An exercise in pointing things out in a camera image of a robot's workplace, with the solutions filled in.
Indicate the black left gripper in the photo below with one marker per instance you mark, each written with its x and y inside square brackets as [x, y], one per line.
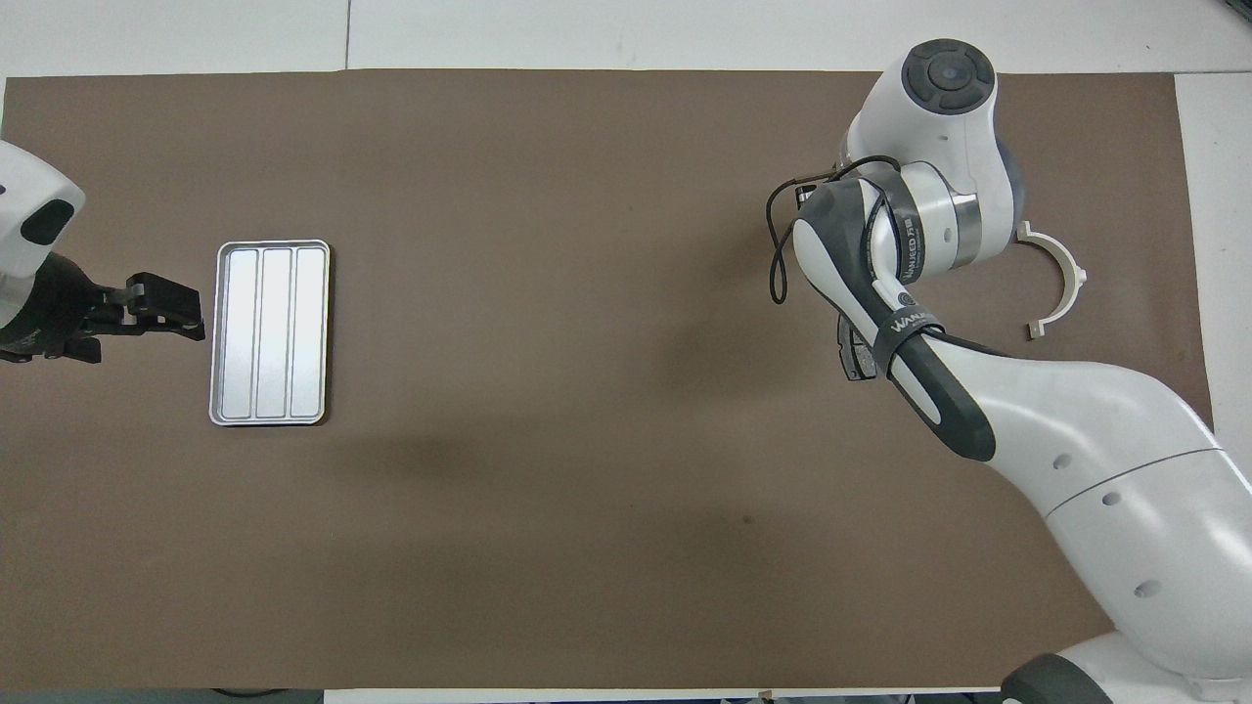
[49, 303]

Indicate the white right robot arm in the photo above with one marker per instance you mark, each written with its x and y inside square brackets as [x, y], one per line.
[1076, 430]

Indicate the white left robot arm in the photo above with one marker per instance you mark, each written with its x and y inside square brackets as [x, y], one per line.
[24, 196]

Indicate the silver metal tray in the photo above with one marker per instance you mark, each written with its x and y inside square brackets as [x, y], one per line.
[269, 332]

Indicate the brown table mat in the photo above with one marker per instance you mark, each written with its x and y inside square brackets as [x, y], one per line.
[548, 440]

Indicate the rectangular dark brake pad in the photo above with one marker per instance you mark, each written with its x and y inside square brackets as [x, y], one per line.
[847, 352]

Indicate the white curved plastic bracket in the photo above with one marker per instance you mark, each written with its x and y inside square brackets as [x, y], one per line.
[1074, 284]

